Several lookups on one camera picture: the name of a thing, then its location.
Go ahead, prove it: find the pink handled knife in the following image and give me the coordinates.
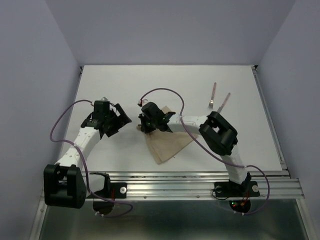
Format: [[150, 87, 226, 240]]
[[217, 92, 231, 113]]

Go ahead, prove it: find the beige cloth napkin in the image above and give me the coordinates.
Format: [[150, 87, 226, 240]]
[[137, 106, 206, 165]]

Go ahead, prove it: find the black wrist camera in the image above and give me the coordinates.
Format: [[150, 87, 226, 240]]
[[93, 100, 110, 116], [141, 102, 164, 118]]

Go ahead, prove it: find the pink handled fork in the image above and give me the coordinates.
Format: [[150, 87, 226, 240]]
[[208, 82, 217, 109]]

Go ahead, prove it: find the aluminium front mounting rail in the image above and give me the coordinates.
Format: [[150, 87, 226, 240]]
[[41, 171, 307, 201]]

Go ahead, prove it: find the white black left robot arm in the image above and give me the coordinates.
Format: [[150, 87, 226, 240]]
[[43, 100, 131, 209]]

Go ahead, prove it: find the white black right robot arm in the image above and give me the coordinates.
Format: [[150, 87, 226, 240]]
[[138, 110, 251, 195]]

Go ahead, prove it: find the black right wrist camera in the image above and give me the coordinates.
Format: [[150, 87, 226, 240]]
[[141, 102, 164, 118]]

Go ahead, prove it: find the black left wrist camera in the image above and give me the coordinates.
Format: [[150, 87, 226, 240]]
[[93, 100, 110, 116]]

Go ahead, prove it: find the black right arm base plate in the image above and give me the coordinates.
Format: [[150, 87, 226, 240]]
[[214, 181, 260, 198]]

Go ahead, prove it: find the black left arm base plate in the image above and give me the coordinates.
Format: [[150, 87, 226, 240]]
[[94, 182, 128, 200]]

